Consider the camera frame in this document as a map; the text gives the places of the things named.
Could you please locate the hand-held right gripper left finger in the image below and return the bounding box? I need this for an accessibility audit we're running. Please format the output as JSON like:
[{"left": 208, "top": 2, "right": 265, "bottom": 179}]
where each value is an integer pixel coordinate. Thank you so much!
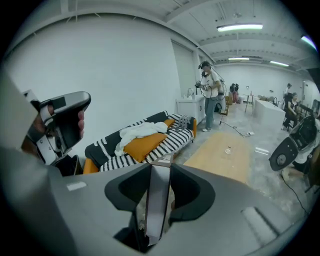
[{"left": 4, "top": 149, "right": 152, "bottom": 256}]

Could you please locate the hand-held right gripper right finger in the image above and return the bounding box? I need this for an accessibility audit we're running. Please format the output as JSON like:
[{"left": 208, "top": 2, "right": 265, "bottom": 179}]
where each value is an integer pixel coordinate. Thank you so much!
[{"left": 162, "top": 162, "right": 311, "bottom": 256}]

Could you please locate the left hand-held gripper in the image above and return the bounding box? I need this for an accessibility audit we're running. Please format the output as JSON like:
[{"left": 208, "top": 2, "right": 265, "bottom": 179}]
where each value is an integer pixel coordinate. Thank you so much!
[{"left": 23, "top": 89, "right": 92, "bottom": 166}]

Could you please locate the black white striped sofa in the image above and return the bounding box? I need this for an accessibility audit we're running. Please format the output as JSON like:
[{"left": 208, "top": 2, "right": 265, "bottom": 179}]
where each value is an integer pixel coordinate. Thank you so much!
[
  {"left": 82, "top": 110, "right": 198, "bottom": 176},
  {"left": 84, "top": 110, "right": 195, "bottom": 173}
]

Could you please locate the person's left forearm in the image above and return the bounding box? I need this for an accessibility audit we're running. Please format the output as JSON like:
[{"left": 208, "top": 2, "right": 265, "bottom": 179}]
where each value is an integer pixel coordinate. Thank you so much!
[{"left": 21, "top": 116, "right": 48, "bottom": 161}]

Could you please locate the wooden coffee table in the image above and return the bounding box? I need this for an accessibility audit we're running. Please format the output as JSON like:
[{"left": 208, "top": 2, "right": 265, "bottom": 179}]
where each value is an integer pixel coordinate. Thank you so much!
[{"left": 183, "top": 131, "right": 253, "bottom": 187}]

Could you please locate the person's left hand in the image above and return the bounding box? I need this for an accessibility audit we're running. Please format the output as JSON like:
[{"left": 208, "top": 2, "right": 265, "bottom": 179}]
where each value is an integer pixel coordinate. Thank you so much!
[{"left": 77, "top": 110, "right": 86, "bottom": 140}]

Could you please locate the white fluffy blanket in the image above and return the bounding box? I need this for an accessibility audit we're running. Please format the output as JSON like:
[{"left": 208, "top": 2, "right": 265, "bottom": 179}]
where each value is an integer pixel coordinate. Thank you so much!
[{"left": 114, "top": 121, "right": 169, "bottom": 157}]

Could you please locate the large orange cushion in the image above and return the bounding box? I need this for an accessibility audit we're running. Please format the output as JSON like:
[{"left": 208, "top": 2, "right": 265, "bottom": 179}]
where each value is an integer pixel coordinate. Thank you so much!
[{"left": 123, "top": 132, "right": 168, "bottom": 163}]

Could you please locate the white island counter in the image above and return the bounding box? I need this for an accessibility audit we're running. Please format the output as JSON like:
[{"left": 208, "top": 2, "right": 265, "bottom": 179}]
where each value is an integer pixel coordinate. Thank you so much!
[{"left": 253, "top": 99, "right": 286, "bottom": 128}]

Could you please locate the grey knitted throw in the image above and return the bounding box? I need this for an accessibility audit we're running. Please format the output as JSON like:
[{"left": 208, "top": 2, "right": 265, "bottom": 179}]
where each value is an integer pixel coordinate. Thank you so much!
[{"left": 172, "top": 114, "right": 191, "bottom": 132}]

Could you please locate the white cabinet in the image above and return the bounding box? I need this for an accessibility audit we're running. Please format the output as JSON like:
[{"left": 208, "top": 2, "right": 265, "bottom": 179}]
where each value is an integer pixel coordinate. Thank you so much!
[{"left": 175, "top": 94, "right": 208, "bottom": 125}]

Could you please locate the wooden frame stool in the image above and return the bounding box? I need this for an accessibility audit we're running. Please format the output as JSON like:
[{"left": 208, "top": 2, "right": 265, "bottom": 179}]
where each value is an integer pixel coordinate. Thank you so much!
[{"left": 219, "top": 96, "right": 230, "bottom": 116}]

